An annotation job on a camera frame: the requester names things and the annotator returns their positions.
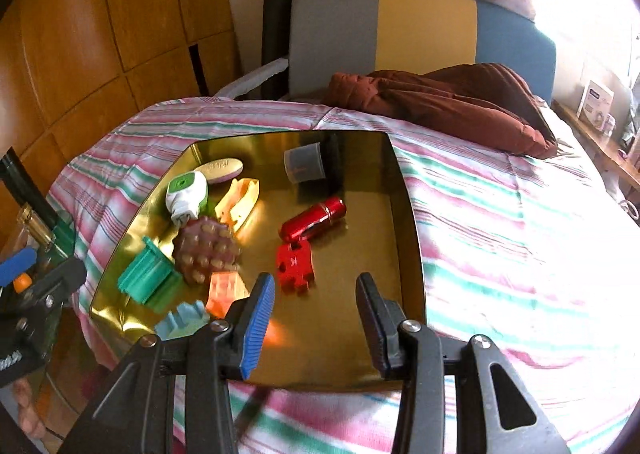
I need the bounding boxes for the orange cube blocks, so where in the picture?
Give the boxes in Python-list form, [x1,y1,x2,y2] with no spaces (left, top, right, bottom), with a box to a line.
[205,271,250,319]

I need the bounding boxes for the teal puzzle piece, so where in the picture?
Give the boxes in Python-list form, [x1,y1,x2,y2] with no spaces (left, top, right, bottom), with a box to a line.
[154,300,210,341]

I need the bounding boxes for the red puzzle piece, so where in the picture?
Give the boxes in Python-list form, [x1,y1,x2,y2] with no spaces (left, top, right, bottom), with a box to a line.
[277,240,314,295]

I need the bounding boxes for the brown studded massage ball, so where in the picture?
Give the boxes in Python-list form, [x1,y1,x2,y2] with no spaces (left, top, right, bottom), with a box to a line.
[172,216,241,285]

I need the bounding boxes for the orange plastic clip toy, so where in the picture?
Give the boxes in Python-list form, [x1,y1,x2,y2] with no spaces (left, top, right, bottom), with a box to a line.
[215,178,260,233]

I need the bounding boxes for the red metal cylinder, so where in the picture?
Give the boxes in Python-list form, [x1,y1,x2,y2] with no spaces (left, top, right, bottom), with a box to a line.
[279,195,347,243]

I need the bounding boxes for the white green plug device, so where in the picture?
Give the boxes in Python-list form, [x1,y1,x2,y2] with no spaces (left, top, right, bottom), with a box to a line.
[165,170,208,227]

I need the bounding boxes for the gold oval carved soap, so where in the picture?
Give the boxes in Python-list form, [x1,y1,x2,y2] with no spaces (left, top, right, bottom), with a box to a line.
[195,157,244,185]

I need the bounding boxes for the clear plastic cup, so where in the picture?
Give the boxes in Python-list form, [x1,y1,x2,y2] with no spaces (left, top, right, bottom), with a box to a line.
[283,142,326,183]

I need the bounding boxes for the gold capped glass bottle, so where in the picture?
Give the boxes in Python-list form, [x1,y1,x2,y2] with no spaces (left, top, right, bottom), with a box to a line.
[17,203,55,251]

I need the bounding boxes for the gold square tray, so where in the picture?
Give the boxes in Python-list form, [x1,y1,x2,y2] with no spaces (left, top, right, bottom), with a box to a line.
[88,129,428,391]

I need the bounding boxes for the striped bed sheet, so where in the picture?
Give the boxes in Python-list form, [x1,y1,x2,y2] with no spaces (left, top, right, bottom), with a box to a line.
[49,98,639,453]

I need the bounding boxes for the dark red pillow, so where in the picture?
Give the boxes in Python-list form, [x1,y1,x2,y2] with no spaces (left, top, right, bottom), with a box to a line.
[322,63,558,159]

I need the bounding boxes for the wooden side shelf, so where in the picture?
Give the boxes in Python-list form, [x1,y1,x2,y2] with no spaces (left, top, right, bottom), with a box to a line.
[551,100,639,190]

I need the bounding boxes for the grey yellow blue headboard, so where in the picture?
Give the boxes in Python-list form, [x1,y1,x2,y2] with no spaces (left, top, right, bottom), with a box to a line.
[288,0,556,100]

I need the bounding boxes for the white box on shelf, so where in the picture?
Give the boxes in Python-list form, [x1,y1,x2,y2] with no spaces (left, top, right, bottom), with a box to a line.
[577,81,614,131]

